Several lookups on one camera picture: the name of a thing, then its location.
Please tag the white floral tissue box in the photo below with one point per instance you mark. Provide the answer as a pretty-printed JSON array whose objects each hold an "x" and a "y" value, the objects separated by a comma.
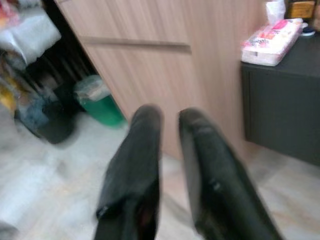
[{"x": 270, "y": 47}]

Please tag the green bin with clear liner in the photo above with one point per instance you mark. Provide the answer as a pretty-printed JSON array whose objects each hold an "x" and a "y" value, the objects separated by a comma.
[{"x": 102, "y": 110}]

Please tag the black low TV cabinet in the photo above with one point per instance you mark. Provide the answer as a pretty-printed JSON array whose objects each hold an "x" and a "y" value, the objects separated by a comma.
[{"x": 282, "y": 100}]

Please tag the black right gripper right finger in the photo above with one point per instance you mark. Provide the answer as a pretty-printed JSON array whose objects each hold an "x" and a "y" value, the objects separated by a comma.
[{"x": 215, "y": 170}]

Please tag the white plastic bag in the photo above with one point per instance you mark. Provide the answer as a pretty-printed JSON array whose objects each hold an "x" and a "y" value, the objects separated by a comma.
[{"x": 30, "y": 37}]

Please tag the light wood grain cabinet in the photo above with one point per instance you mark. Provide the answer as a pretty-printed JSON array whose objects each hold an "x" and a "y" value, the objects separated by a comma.
[{"x": 150, "y": 75}]

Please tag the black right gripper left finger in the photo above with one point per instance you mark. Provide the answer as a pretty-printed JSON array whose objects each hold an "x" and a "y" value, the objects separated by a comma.
[{"x": 135, "y": 162}]

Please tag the gold trophy on wooden base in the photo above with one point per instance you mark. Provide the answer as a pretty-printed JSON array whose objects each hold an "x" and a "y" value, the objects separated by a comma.
[{"x": 301, "y": 8}]

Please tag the black bag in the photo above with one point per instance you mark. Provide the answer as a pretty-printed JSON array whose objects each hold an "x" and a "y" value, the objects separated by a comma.
[{"x": 58, "y": 120}]

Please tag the small blue white round tin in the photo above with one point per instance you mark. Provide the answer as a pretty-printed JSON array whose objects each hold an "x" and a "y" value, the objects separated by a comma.
[{"x": 307, "y": 33}]

